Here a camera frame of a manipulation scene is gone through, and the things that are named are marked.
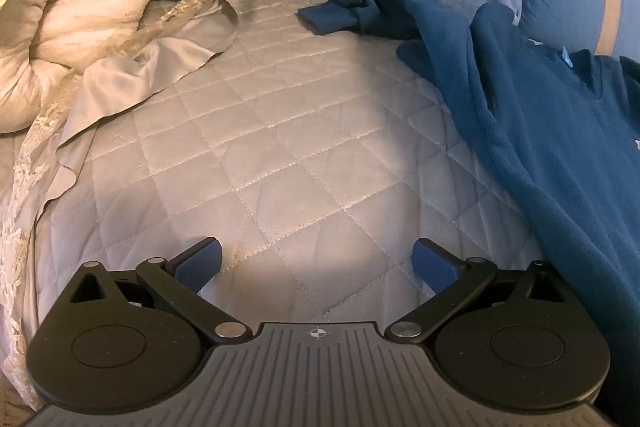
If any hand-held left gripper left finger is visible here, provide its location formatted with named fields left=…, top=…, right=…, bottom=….
left=69, top=237, right=253, bottom=343

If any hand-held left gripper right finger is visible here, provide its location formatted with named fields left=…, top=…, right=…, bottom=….
left=385, top=237, right=571, bottom=343

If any blue fleece sweater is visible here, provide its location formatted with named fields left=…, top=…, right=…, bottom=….
left=297, top=0, right=640, bottom=425

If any grey quilted bedspread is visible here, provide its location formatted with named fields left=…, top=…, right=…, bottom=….
left=0, top=0, right=551, bottom=413

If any white comforter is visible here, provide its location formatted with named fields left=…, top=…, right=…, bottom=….
left=0, top=0, right=176, bottom=135

